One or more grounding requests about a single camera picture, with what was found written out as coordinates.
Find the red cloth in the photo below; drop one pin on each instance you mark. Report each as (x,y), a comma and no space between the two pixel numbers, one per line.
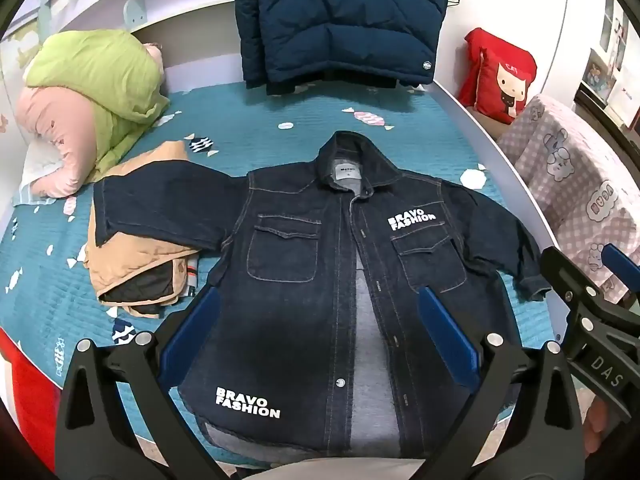
(25,370)

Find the pink quilt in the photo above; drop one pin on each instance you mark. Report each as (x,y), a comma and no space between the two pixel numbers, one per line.
(55,125)

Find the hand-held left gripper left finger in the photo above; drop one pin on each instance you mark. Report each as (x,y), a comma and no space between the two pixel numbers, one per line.
(192,327)

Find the person's right hand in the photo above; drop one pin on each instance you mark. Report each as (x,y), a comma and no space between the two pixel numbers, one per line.
(597,435)

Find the pink checked blanket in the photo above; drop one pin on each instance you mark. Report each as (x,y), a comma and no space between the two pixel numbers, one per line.
(565,170)

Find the teal candy print bedsheet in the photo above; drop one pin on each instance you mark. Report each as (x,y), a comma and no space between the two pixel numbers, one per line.
(280,150)

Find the navy puffer jacket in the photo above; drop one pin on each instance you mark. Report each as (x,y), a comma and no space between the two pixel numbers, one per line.
(340,20)

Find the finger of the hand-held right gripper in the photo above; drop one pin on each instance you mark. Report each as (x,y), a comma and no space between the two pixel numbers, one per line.
(620,260)
(565,270)

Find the red cartoon cushion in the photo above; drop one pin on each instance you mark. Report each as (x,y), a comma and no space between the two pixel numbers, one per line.
(485,75)

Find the white pillow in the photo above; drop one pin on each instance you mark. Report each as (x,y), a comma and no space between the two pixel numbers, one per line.
(37,165)

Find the tan jacket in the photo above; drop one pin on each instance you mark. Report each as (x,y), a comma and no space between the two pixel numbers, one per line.
(130,265)

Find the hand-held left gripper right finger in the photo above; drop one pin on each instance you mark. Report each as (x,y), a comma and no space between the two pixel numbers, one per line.
(450,340)

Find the white bookshelf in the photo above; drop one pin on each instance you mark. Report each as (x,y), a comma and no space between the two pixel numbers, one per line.
(612,25)

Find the dark denim jacket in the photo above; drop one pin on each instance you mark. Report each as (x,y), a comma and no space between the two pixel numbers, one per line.
(300,310)

